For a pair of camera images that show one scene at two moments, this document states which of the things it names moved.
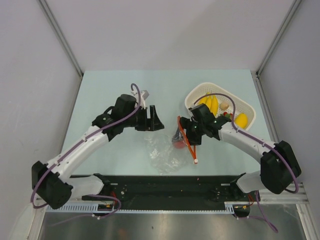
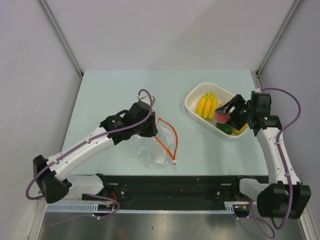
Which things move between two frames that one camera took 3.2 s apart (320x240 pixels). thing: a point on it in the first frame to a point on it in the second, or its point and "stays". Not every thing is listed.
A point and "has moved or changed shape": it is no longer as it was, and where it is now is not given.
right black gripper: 185,123 to 237,103
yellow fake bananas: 212,102 stays
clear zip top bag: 169,156 has moved or changed shape
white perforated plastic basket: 197,91 stays
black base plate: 171,192 stays
